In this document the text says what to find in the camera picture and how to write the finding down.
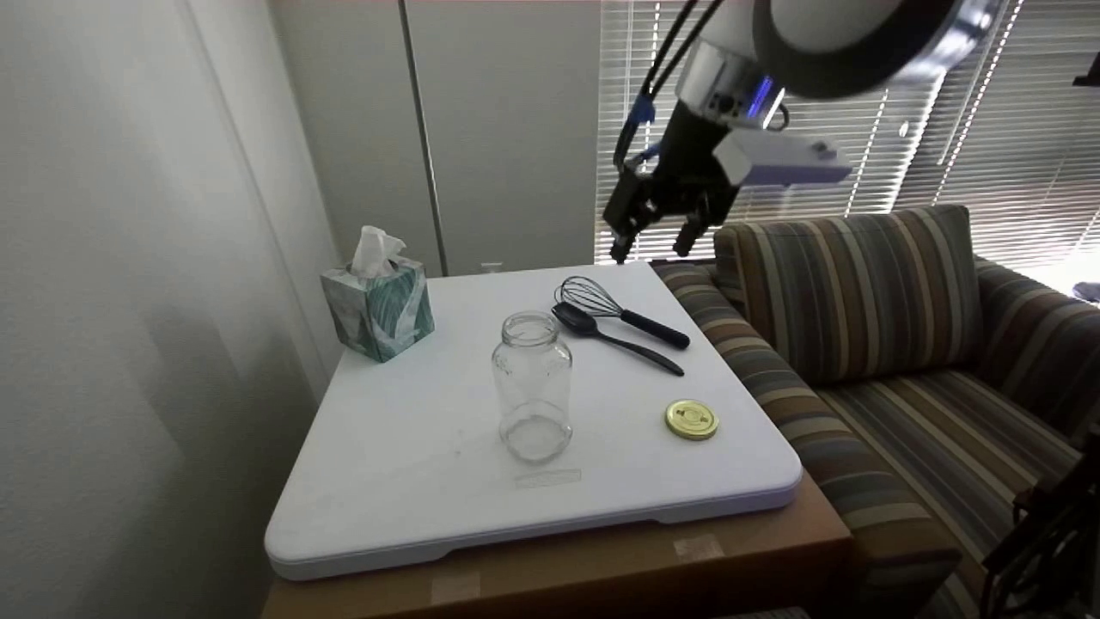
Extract black tripod stand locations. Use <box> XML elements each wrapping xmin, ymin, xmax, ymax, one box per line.
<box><xmin>978</xmin><ymin>434</ymin><xmax>1100</xmax><ymax>619</ymax></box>

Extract white table top board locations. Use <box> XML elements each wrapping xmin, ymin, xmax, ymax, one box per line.
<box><xmin>263</xmin><ymin>268</ymin><xmax>800</xmax><ymax>582</ymax></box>

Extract white window blinds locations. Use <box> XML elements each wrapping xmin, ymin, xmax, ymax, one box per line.
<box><xmin>591</xmin><ymin>0</ymin><xmax>1100</xmax><ymax>296</ymax></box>

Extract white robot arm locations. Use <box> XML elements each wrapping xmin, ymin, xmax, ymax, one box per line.
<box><xmin>602</xmin><ymin>0</ymin><xmax>1002</xmax><ymax>262</ymax></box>

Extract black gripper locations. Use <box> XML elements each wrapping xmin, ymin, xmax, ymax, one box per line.
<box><xmin>602</xmin><ymin>101</ymin><xmax>736</xmax><ymax>264</ymax></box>

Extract teal tissue box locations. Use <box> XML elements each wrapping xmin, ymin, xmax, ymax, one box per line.
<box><xmin>319</xmin><ymin>224</ymin><xmax>432</xmax><ymax>360</ymax></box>

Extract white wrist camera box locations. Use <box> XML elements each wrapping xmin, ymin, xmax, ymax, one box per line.
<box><xmin>712</xmin><ymin>127</ymin><xmax>853</xmax><ymax>185</ymax></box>

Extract clear glass jar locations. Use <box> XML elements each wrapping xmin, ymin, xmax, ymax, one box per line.
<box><xmin>491</xmin><ymin>312</ymin><xmax>575</xmax><ymax>465</ymax></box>

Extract yellow metal jar lid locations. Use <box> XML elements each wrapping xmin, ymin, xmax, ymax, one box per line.
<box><xmin>664</xmin><ymin>398</ymin><xmax>717</xmax><ymax>441</ymax></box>

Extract striped armchair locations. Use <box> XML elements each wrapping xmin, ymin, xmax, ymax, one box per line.
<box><xmin>657</xmin><ymin>206</ymin><xmax>1100</xmax><ymax>619</ymax></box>

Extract wooden brown table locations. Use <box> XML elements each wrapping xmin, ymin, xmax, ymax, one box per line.
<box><xmin>260</xmin><ymin>480</ymin><xmax>853</xmax><ymax>619</ymax></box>

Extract black plastic spoon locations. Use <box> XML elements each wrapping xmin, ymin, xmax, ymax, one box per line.
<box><xmin>551</xmin><ymin>300</ymin><xmax>686</xmax><ymax>379</ymax></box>

